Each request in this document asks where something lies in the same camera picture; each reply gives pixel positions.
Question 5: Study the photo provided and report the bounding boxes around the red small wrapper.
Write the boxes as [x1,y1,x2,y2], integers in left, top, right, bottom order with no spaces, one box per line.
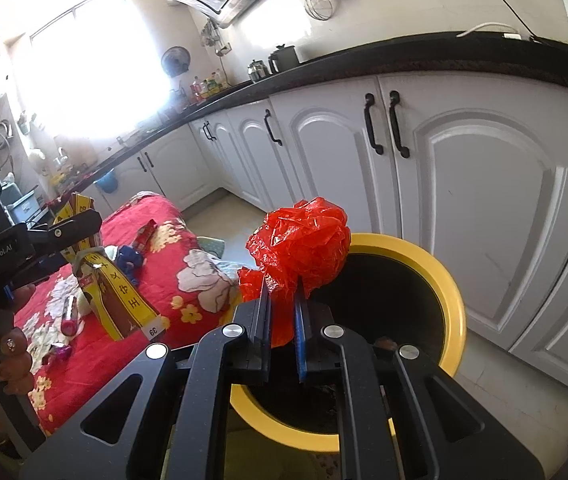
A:
[60,296,79,337]

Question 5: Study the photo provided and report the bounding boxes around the yellow red carton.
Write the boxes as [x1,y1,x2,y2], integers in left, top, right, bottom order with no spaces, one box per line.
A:
[53,193,165,340]

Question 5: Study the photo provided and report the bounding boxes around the blue glove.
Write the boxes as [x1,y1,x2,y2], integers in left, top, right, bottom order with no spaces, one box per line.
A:
[115,245,144,286]

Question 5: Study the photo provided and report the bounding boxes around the red plastic bag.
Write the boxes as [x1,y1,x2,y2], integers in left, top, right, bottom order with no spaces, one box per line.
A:
[238,197,351,348]

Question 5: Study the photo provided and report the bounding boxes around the purple snack wrapper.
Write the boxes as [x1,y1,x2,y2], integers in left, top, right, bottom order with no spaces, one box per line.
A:
[41,344,72,366]

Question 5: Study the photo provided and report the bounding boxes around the red snack bag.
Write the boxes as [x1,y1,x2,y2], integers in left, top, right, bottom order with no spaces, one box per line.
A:
[130,219,157,255]

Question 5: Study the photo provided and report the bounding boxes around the yellow rimmed trash bin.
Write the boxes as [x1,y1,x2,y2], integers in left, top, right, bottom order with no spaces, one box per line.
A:
[231,233,466,453]

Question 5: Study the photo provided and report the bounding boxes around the red floral tablecloth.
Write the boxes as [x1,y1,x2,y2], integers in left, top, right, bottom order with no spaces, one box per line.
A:
[15,192,238,436]

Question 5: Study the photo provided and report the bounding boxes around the blue hanging basket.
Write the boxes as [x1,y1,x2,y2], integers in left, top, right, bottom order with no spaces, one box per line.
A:
[94,169,119,194]

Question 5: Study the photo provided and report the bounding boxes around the white lower cabinets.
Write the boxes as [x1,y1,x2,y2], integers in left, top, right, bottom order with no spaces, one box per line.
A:
[89,73,568,386]

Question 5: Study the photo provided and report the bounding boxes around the steel kettle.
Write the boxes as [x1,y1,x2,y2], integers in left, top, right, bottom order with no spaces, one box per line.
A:
[247,60,270,82]

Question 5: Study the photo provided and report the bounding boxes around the black countertop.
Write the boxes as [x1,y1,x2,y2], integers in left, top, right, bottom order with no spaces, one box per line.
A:
[47,32,568,211]

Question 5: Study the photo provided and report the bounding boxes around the hanging strainer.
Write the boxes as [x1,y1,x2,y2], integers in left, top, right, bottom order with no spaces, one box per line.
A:
[305,0,334,22]

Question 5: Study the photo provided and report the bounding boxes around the round wall fan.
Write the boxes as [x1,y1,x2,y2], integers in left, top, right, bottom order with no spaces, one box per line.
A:
[160,46,191,78]

